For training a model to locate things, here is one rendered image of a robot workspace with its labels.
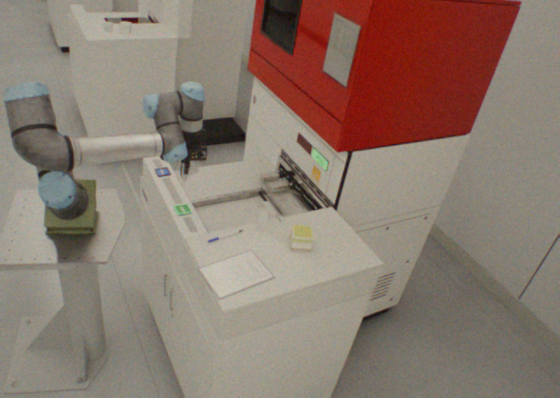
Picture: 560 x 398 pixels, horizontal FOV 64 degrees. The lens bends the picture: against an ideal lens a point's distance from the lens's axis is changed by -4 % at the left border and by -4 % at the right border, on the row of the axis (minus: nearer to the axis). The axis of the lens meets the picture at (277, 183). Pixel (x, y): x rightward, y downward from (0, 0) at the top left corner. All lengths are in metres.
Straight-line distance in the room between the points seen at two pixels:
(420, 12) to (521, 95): 1.46
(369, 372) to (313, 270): 1.13
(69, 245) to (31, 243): 0.14
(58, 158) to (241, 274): 0.66
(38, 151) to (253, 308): 0.76
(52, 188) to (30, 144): 0.41
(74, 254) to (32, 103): 0.69
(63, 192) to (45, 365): 1.10
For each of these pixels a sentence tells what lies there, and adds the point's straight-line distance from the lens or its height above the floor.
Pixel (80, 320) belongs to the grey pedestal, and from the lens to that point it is 2.27.
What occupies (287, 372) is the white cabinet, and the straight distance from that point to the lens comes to 1.94.
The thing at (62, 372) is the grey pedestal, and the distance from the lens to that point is 2.50.
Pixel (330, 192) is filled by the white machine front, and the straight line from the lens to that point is 1.91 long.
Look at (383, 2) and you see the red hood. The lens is 1.59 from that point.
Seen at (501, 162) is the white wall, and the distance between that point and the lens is 3.16.
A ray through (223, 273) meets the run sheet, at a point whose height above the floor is 0.97.
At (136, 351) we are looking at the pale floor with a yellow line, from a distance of 2.54.
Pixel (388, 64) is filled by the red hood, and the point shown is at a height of 1.57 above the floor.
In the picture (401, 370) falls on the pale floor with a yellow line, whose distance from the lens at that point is 2.71.
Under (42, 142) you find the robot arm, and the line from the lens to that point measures 1.30.
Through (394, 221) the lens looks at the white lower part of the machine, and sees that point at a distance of 2.26.
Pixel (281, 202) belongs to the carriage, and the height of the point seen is 0.88.
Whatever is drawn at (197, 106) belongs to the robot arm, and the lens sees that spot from 1.52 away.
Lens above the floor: 2.07
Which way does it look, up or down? 34 degrees down
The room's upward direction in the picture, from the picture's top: 10 degrees clockwise
